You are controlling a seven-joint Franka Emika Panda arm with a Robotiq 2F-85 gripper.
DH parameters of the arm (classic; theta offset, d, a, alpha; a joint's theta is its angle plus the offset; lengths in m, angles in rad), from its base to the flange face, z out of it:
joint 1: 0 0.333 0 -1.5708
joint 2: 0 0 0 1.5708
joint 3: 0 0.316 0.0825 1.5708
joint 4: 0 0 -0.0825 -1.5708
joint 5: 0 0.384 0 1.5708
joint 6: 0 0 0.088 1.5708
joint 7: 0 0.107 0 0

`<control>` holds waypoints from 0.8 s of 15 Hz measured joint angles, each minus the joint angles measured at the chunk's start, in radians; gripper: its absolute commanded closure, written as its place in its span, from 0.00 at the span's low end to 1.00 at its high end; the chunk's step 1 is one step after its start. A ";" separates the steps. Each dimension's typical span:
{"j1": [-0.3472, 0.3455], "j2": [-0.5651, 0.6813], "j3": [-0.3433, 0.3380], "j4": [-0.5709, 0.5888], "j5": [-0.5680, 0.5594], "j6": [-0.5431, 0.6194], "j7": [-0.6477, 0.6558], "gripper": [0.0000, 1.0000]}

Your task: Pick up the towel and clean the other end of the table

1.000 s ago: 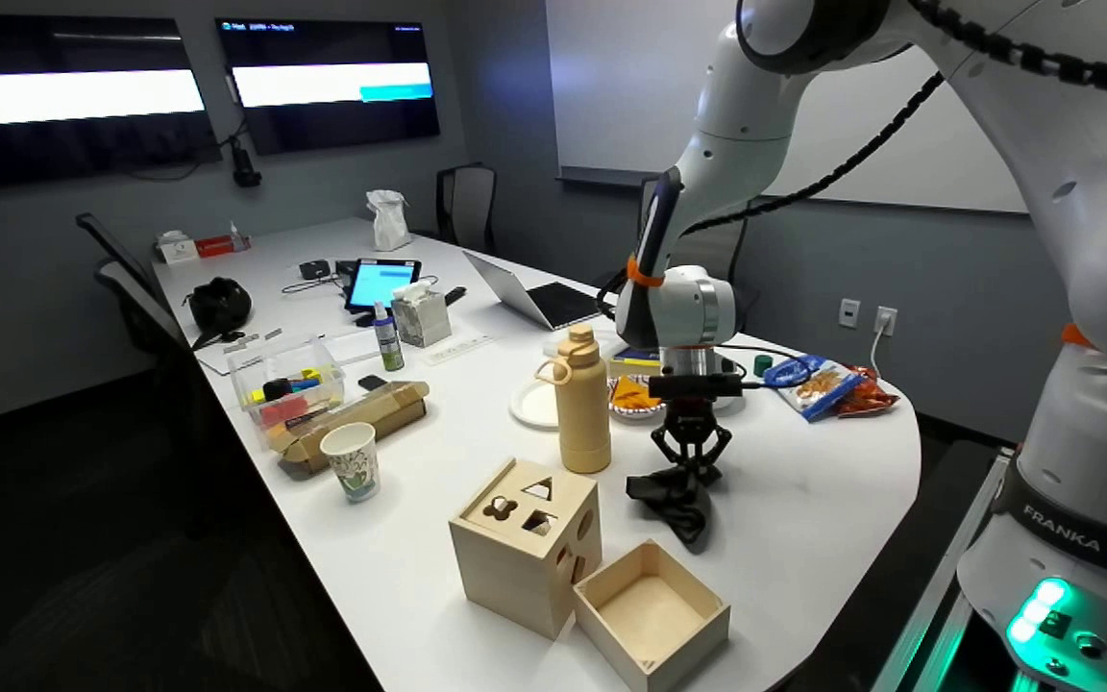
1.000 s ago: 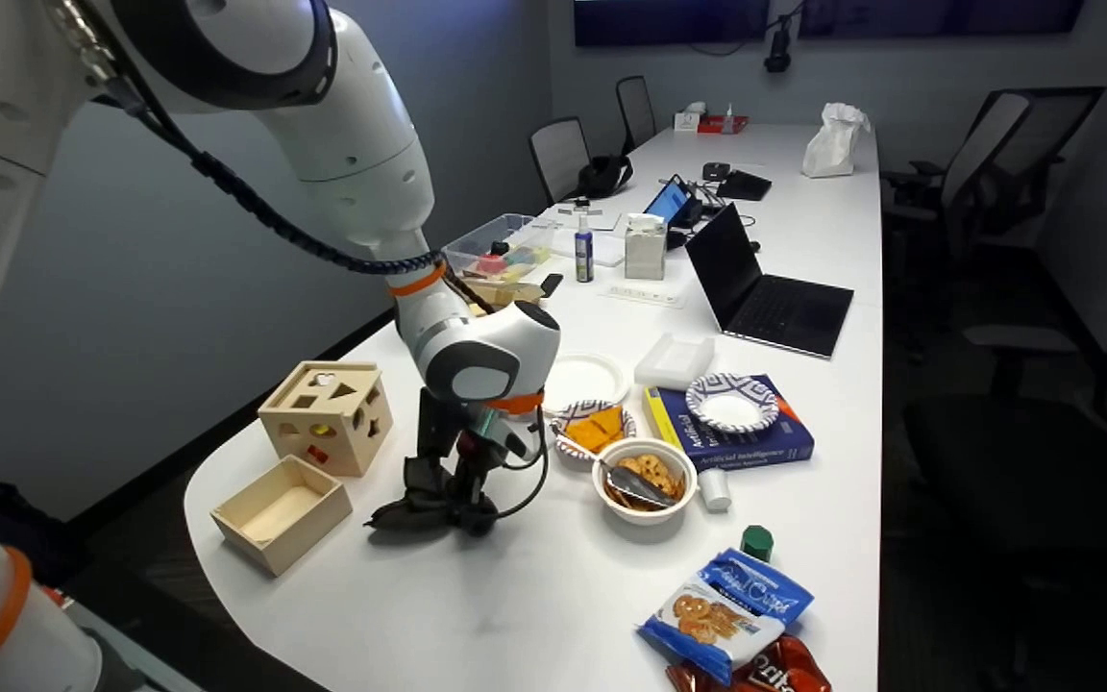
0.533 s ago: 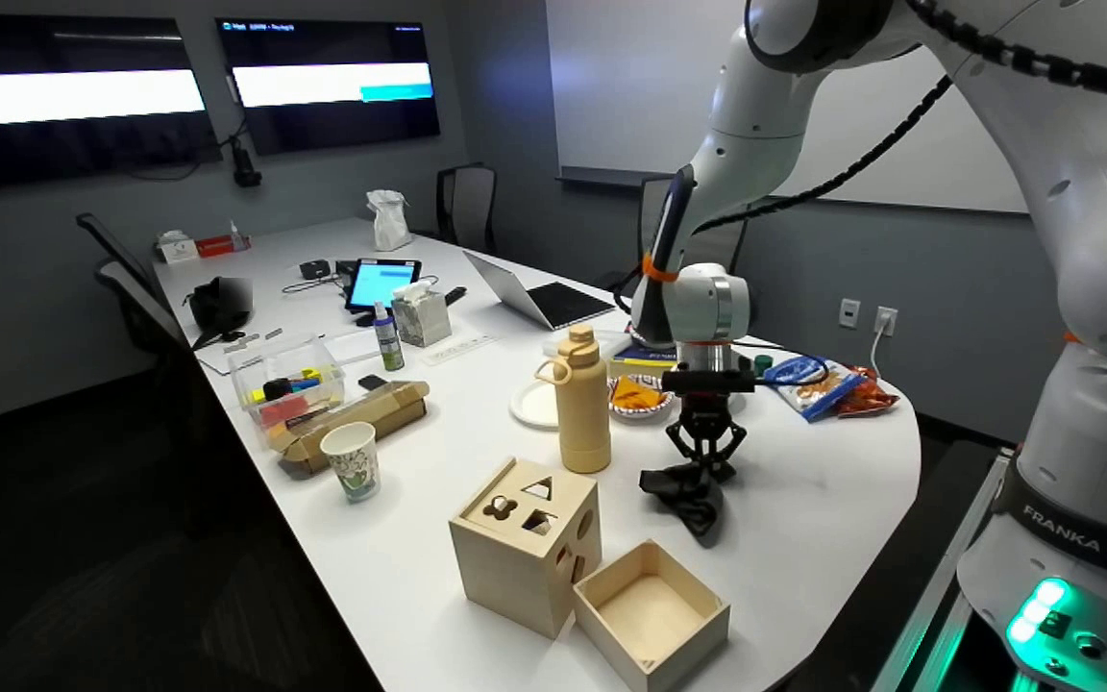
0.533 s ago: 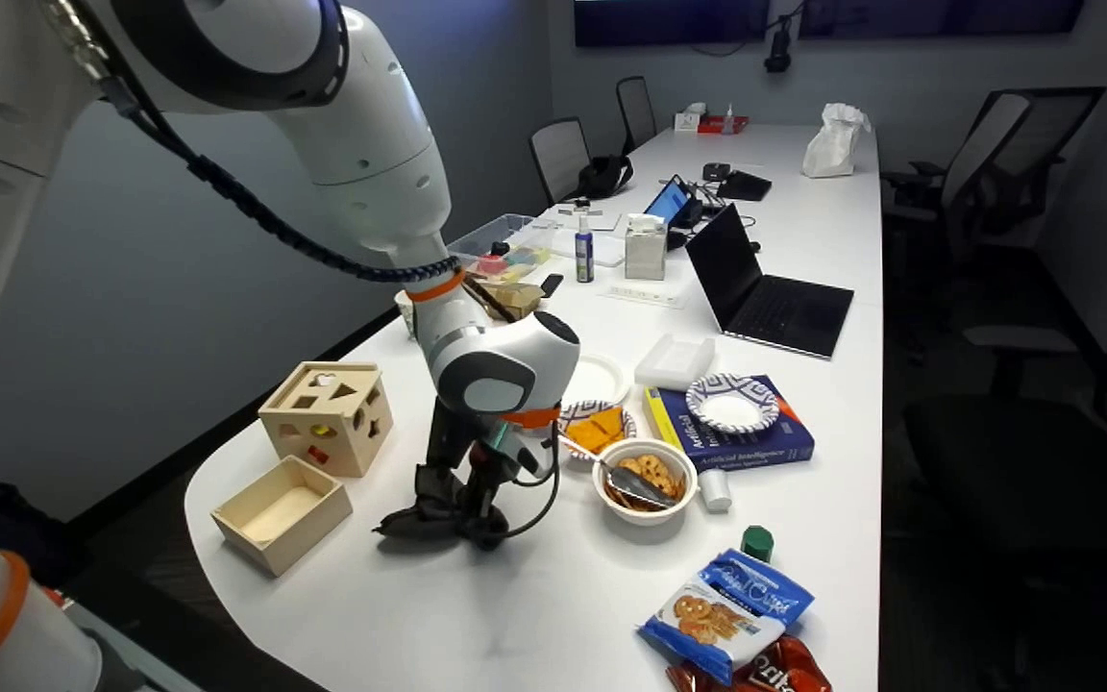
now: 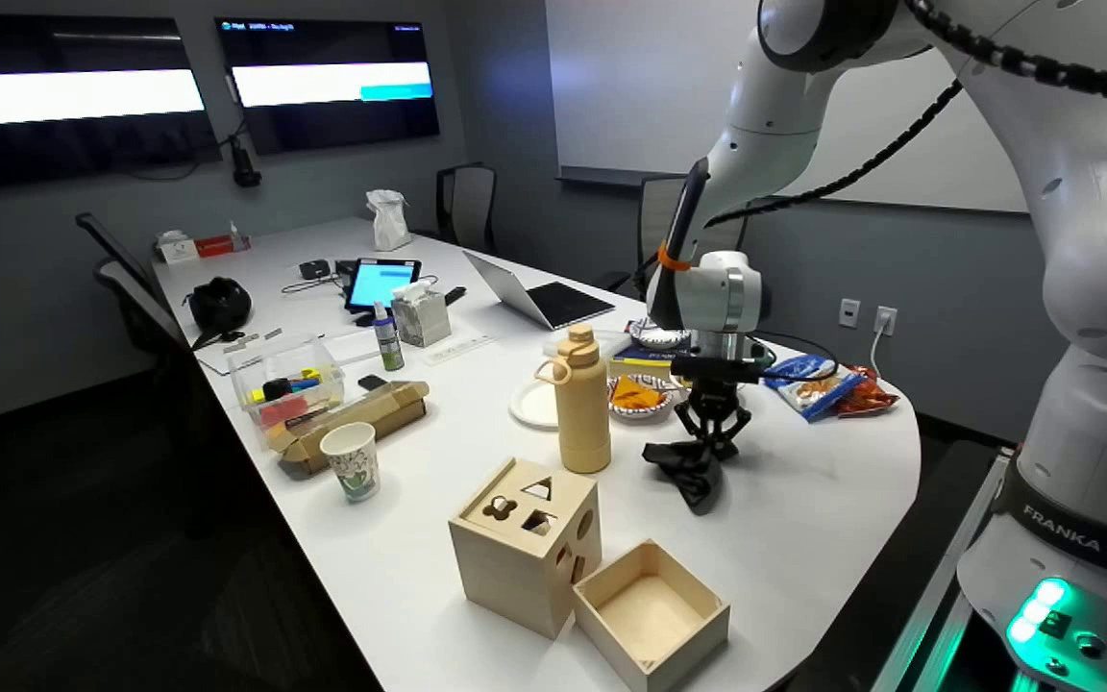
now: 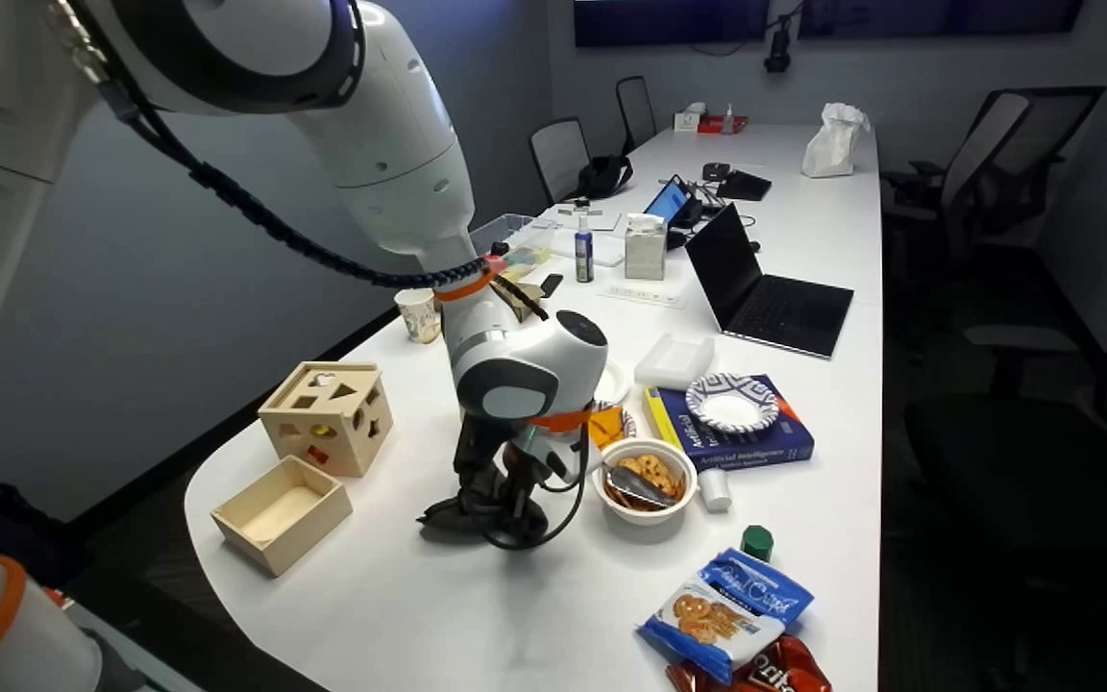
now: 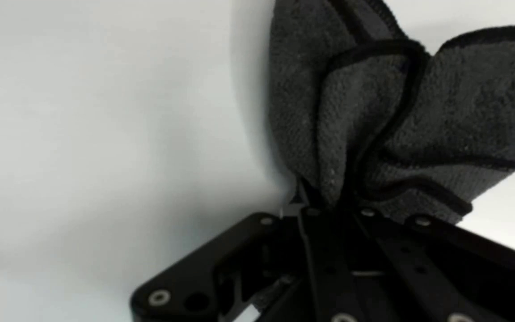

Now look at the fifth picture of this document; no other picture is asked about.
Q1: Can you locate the black mesh office chair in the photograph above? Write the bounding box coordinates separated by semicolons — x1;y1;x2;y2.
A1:
435;162;500;258

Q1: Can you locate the wooden shape sorter cube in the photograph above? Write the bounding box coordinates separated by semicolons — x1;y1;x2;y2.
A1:
444;453;607;643

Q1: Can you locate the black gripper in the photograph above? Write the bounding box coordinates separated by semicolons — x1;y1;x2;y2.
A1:
680;381;757;466

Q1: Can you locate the patterned paper cup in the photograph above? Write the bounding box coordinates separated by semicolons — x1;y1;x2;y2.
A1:
314;420;386;503

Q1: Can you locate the black webcam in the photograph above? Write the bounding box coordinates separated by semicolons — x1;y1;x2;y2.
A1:
222;125;265;190

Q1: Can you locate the wall monitor with teal bar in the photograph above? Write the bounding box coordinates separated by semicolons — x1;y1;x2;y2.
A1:
216;16;444;158

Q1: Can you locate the open wooden box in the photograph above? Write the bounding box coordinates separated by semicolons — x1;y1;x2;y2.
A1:
567;534;735;692

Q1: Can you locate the brown cardboard box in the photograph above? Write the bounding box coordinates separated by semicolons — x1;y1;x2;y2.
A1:
265;377;435;481

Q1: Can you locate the blue book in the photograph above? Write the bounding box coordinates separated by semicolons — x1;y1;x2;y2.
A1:
611;318;683;366

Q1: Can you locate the flat red box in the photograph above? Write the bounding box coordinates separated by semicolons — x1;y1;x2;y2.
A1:
193;225;248;262

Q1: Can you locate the black corrugated cable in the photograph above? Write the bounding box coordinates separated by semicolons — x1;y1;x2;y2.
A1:
705;0;1107;235

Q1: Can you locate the black towel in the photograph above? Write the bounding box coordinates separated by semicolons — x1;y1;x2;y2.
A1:
638;436;728;515

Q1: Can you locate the bowl of orange snacks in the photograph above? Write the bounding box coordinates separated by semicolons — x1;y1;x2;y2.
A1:
607;372;683;424

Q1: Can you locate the white plate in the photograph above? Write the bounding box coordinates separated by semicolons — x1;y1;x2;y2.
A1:
506;381;566;434

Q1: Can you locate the wide wall monitor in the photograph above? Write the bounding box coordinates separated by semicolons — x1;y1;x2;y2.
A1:
0;11;222;195

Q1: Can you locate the open silver laptop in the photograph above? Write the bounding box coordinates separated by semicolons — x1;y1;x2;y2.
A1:
462;245;617;335

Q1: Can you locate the white paper sheet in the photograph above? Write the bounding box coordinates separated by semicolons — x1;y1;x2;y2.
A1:
196;321;289;381

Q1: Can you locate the blue snack bag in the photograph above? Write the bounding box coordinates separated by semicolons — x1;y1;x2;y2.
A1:
760;351;860;424

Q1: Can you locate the tablet with blue screen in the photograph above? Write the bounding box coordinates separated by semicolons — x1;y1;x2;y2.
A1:
342;252;427;318

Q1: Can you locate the whiteboard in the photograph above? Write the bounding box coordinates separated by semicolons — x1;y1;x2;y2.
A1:
543;0;1031;217

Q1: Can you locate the tan water bottle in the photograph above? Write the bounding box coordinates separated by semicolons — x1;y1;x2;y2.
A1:
546;321;614;477

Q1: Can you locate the red snack bag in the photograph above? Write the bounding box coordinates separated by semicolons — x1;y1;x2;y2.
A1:
834;366;903;424

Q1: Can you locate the white carton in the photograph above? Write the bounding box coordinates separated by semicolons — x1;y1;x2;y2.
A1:
388;281;455;351

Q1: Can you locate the clear container with markers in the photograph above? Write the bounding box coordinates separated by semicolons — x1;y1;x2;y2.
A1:
225;335;348;434

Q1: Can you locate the black round bag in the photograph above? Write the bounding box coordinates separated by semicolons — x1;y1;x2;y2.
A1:
186;274;256;344

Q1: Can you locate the small white box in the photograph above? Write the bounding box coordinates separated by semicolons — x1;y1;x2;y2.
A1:
152;225;205;267

